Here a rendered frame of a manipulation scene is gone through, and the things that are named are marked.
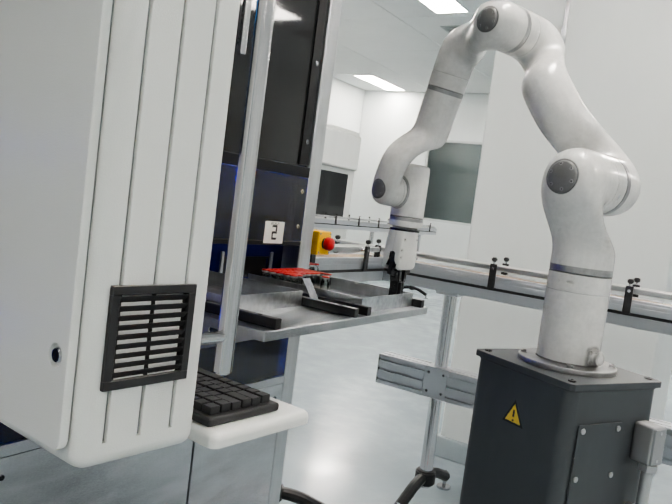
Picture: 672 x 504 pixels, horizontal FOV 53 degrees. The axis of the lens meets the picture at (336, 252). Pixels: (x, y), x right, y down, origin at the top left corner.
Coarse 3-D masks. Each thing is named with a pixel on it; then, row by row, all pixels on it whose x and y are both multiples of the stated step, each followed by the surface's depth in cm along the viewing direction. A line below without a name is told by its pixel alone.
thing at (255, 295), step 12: (216, 276) 167; (216, 288) 163; (252, 288) 161; (264, 288) 159; (276, 288) 157; (288, 288) 156; (216, 300) 133; (240, 300) 136; (252, 300) 139; (264, 300) 142; (276, 300) 146; (288, 300) 150; (300, 300) 154
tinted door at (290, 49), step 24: (240, 0) 162; (288, 0) 177; (312, 0) 186; (240, 24) 163; (288, 24) 178; (312, 24) 187; (288, 48) 180; (312, 48) 189; (240, 72) 166; (288, 72) 181; (240, 96) 167; (288, 96) 183; (240, 120) 168; (264, 120) 176; (288, 120) 184; (264, 144) 177; (288, 144) 186
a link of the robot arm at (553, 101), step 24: (552, 24) 151; (528, 48) 146; (552, 48) 146; (528, 72) 142; (552, 72) 139; (528, 96) 141; (552, 96) 137; (576, 96) 137; (552, 120) 137; (576, 120) 136; (552, 144) 141; (576, 144) 138; (600, 144) 137
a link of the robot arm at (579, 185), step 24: (552, 168) 127; (576, 168) 124; (600, 168) 124; (624, 168) 131; (552, 192) 128; (576, 192) 124; (600, 192) 124; (624, 192) 130; (552, 216) 131; (576, 216) 127; (600, 216) 126; (552, 240) 136; (576, 240) 129; (600, 240) 128; (552, 264) 134; (576, 264) 130; (600, 264) 129
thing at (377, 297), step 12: (252, 276) 172; (300, 288) 164; (336, 288) 189; (348, 288) 187; (360, 288) 185; (372, 288) 183; (384, 288) 181; (348, 300) 157; (360, 300) 155; (372, 300) 159; (384, 300) 164; (396, 300) 169; (408, 300) 175
